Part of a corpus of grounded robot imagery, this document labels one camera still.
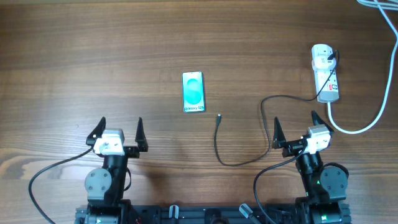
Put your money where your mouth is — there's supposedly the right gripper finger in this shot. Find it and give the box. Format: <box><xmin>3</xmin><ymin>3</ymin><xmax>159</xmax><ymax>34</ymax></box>
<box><xmin>272</xmin><ymin>117</ymin><xmax>286</xmax><ymax>149</ymax></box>
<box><xmin>311</xmin><ymin>110</ymin><xmax>335</xmax><ymax>135</ymax></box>

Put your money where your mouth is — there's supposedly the white cables top corner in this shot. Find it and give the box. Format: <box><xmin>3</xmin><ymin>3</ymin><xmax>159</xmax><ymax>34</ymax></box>
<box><xmin>356</xmin><ymin>0</ymin><xmax>398</xmax><ymax>12</ymax></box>

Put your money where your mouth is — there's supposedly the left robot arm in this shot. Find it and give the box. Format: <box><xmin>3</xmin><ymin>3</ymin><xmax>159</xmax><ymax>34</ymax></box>
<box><xmin>74</xmin><ymin>118</ymin><xmax>149</xmax><ymax>224</ymax></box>

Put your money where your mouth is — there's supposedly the black USB charging cable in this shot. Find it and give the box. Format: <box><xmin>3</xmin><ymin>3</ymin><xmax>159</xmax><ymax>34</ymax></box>
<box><xmin>213</xmin><ymin>49</ymin><xmax>340</xmax><ymax>167</ymax></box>

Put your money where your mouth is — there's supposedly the white power strip cord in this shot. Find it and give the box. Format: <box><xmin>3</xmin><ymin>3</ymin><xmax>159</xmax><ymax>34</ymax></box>
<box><xmin>326</xmin><ymin>0</ymin><xmax>398</xmax><ymax>135</ymax></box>

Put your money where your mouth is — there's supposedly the black left camera cable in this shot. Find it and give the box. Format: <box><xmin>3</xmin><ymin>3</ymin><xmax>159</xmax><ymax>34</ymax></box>
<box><xmin>28</xmin><ymin>146</ymin><xmax>95</xmax><ymax>224</ymax></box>

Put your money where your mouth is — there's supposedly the white charger plug adapter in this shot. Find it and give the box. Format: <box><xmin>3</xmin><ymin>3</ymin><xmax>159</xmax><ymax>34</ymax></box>
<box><xmin>312</xmin><ymin>55</ymin><xmax>336</xmax><ymax>72</ymax></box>

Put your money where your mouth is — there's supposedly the black camera cable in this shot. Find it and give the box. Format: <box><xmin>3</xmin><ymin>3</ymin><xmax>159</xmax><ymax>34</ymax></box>
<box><xmin>28</xmin><ymin>146</ymin><xmax>95</xmax><ymax>224</ymax></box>
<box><xmin>252</xmin><ymin>146</ymin><xmax>307</xmax><ymax>224</ymax></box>

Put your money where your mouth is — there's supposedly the blue screen Galaxy smartphone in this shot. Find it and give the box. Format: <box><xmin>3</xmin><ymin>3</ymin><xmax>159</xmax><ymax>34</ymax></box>
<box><xmin>182</xmin><ymin>72</ymin><xmax>205</xmax><ymax>113</ymax></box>

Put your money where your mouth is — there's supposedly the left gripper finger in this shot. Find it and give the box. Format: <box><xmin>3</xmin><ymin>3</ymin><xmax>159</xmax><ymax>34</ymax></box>
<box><xmin>86</xmin><ymin>116</ymin><xmax>106</xmax><ymax>146</ymax></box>
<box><xmin>135</xmin><ymin>117</ymin><xmax>149</xmax><ymax>152</ymax></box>

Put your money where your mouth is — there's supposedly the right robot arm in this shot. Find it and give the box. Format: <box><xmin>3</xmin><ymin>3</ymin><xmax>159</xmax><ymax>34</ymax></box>
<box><xmin>272</xmin><ymin>111</ymin><xmax>352</xmax><ymax>224</ymax></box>

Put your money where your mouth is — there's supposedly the black right camera cable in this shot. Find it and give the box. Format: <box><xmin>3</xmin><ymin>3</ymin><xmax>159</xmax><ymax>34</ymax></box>
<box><xmin>252</xmin><ymin>146</ymin><xmax>307</xmax><ymax>224</ymax></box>

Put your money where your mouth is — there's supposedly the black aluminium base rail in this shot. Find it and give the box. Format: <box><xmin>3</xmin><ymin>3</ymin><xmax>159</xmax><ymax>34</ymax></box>
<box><xmin>75</xmin><ymin>204</ymin><xmax>352</xmax><ymax>224</ymax></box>

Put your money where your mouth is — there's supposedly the white power strip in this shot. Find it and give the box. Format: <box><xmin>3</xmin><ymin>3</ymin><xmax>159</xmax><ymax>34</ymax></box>
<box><xmin>311</xmin><ymin>44</ymin><xmax>340</xmax><ymax>103</ymax></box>

